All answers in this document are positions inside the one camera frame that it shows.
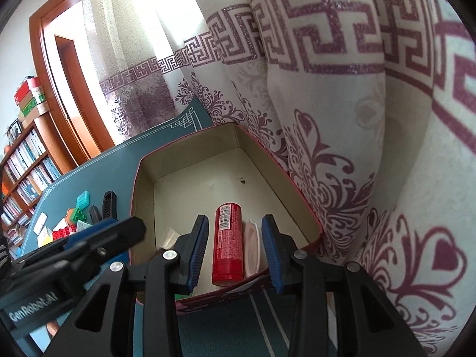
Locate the red pink tin box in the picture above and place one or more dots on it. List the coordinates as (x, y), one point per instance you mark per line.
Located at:
(199, 172)

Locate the red cylindrical bottle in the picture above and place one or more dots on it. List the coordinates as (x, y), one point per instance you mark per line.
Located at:
(227, 260)

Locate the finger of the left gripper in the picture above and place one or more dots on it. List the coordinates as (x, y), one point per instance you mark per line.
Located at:
(81, 235)

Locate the wooden door frame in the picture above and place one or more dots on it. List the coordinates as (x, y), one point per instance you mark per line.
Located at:
(74, 128)

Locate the pink green toy brick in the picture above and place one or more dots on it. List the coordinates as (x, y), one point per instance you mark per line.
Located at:
(182, 296)

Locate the black comb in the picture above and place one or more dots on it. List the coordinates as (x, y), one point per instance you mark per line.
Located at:
(109, 205)

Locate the orange green toy brick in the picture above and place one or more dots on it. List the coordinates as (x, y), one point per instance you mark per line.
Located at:
(74, 215)

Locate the white tissue pack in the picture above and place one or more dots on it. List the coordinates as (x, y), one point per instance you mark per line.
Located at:
(40, 223)

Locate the black cylindrical tube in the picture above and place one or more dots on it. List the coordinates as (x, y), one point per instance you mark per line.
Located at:
(95, 214)

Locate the yellow white medicine box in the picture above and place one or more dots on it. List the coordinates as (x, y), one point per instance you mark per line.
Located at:
(44, 237)

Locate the teal table mat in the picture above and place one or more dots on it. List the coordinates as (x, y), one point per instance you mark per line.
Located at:
(248, 320)

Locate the teal dental floss box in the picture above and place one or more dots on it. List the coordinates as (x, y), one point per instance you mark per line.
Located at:
(83, 200)

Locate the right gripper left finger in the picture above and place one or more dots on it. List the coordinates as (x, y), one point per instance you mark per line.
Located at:
(103, 322)

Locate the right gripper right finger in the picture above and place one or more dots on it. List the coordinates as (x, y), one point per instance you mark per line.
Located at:
(367, 324)

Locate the patterned curtain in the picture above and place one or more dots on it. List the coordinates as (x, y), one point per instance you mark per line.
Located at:
(368, 105)

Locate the white round plastic lid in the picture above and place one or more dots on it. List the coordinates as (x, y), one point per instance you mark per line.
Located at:
(252, 248)

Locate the red long toy brick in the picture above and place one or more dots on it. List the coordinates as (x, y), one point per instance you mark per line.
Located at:
(63, 232)

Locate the stacked boxes on shelf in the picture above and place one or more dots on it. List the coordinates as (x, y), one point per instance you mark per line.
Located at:
(31, 100)

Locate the wooden bookshelf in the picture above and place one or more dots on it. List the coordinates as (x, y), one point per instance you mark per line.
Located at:
(35, 160)

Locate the light blue printed box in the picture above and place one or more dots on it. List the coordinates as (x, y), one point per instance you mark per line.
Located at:
(81, 226)

